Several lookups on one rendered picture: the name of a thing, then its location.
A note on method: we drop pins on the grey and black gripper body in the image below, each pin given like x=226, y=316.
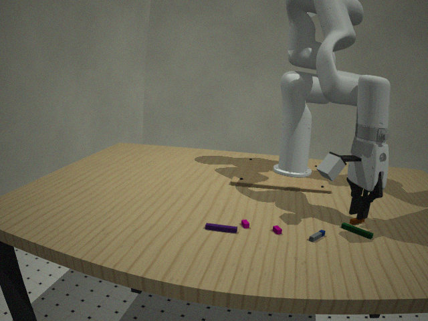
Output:
x=365, y=173

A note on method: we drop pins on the magenta rod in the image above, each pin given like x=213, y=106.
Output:
x=277, y=230
x=245, y=224

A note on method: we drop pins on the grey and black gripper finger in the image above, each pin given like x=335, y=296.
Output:
x=364, y=206
x=356, y=192

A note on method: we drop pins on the green rod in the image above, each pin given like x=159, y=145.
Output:
x=357, y=230

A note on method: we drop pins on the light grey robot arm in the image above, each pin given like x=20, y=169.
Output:
x=371, y=94

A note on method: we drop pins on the purple rod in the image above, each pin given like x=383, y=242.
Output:
x=222, y=228

